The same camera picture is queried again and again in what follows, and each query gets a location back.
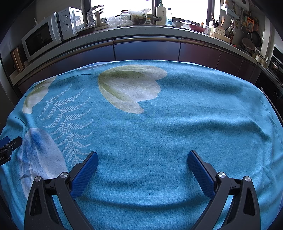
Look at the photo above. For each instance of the cream kettle base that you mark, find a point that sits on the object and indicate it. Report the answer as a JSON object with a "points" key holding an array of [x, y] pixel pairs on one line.
{"points": [[102, 26]]}

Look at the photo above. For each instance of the orange grater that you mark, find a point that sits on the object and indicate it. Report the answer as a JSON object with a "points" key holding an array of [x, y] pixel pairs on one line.
{"points": [[250, 22]]}

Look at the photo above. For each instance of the white microwave oven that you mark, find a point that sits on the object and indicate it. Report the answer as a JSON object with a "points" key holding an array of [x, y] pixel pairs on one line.
{"points": [[42, 39]]}

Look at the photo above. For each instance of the small white mug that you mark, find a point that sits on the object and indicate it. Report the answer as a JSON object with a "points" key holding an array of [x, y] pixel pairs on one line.
{"points": [[206, 29]]}

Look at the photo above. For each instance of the glass jar dark lid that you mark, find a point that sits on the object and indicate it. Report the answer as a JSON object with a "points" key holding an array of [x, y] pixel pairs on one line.
{"points": [[125, 14]]}

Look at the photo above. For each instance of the black built-in oven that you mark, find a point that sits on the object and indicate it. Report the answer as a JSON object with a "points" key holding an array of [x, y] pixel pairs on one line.
{"points": [[272, 88]]}

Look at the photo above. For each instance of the purple kitchen counter cabinet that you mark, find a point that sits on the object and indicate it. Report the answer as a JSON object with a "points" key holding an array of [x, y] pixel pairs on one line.
{"points": [[146, 47]]}

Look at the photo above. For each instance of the wooden spatula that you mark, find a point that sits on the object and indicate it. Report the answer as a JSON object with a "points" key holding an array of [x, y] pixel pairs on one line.
{"points": [[222, 21]]}

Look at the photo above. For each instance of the clear bottle blue label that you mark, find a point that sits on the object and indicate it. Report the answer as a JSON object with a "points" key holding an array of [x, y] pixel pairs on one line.
{"points": [[169, 20]]}

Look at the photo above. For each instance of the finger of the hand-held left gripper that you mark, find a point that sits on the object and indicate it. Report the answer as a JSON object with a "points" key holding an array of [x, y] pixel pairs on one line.
{"points": [[12, 143]]}

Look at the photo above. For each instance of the metal pot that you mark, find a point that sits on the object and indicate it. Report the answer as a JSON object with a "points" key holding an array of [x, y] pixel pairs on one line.
{"points": [[274, 66]]}

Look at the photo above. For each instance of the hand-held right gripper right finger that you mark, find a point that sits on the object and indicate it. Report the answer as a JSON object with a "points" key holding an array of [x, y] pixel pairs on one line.
{"points": [[200, 174]]}

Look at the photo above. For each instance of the stacked round plates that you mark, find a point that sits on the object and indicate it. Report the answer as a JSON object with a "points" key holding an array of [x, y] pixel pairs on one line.
{"points": [[247, 43]]}

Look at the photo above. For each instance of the dark red tray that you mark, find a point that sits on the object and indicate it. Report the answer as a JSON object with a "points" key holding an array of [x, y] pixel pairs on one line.
{"points": [[86, 31]]}

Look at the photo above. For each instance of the red bowl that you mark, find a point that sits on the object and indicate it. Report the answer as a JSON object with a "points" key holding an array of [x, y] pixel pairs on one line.
{"points": [[196, 27]]}

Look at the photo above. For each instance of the metal strainer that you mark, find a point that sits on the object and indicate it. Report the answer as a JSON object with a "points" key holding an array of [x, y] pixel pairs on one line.
{"points": [[245, 29]]}

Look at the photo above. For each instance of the kitchen window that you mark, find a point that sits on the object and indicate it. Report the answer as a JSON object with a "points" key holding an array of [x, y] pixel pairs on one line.
{"points": [[188, 8]]}

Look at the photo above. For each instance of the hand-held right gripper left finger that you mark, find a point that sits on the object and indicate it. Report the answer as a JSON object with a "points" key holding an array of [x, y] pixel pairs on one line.
{"points": [[85, 174]]}

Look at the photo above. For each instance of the brown glass bottle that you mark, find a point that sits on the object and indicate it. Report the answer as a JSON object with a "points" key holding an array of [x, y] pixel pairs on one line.
{"points": [[231, 37]]}

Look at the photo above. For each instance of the blue floral tablecloth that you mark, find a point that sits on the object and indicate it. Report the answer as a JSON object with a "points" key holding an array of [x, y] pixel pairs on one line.
{"points": [[154, 132]]}

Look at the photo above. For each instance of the bagged food container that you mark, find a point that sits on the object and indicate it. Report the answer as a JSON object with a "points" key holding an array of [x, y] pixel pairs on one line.
{"points": [[139, 17]]}

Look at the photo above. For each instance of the white bowl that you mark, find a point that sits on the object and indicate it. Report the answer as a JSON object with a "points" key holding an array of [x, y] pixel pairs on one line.
{"points": [[178, 23]]}

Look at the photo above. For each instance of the white perforated utensil holder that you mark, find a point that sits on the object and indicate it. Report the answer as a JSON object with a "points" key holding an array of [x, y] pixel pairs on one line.
{"points": [[217, 32]]}

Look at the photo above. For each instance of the clear plastic bag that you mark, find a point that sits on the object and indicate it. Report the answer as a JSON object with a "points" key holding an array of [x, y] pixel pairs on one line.
{"points": [[117, 21]]}

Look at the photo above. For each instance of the black frying pan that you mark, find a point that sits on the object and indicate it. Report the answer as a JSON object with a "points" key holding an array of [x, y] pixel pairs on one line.
{"points": [[256, 38]]}

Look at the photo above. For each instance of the metal faucet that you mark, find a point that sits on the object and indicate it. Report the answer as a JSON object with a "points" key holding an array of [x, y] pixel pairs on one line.
{"points": [[154, 18]]}

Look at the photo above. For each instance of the small patterned bowl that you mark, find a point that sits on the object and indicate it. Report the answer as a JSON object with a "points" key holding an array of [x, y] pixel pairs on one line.
{"points": [[188, 21]]}

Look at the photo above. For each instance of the white pump bottle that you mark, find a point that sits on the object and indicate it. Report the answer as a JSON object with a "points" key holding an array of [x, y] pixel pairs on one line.
{"points": [[161, 12]]}

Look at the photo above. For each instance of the glass kettle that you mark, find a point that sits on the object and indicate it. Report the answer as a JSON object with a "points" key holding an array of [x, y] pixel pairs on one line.
{"points": [[94, 17]]}

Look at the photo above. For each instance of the copper thermos flask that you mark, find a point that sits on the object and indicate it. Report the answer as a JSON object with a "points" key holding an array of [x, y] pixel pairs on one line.
{"points": [[17, 58]]}

